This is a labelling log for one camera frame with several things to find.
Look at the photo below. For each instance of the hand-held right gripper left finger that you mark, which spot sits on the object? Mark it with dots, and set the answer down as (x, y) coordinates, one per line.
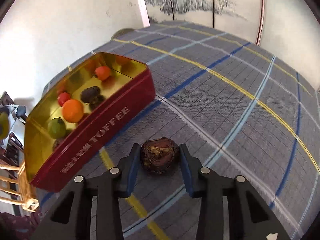
(132, 172)

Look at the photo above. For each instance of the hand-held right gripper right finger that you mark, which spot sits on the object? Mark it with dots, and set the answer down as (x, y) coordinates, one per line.
(187, 172)

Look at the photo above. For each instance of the dark purple passion fruit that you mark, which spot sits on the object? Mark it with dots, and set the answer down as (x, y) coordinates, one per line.
(90, 94)
(160, 158)

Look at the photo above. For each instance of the red and gold tin box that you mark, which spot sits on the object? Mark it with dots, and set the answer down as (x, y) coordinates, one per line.
(100, 135)

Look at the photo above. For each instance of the orange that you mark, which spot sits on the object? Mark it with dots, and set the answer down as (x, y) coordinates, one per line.
(72, 110)

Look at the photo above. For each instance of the green round fruit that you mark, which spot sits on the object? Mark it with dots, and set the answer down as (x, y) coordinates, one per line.
(57, 128)

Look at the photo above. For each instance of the red persimmon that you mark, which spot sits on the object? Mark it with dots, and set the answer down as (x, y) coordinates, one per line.
(64, 98)
(102, 73)

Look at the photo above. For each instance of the grey plaid tablecloth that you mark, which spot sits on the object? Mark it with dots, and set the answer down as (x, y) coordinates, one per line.
(225, 105)

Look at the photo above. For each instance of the wooden chair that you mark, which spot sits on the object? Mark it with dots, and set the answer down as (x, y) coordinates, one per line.
(12, 180)

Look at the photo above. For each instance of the dark red patterned clothing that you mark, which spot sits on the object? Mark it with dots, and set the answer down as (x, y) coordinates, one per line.
(17, 225)

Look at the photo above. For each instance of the brown round chair back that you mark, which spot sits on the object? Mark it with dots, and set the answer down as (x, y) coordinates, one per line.
(121, 32)

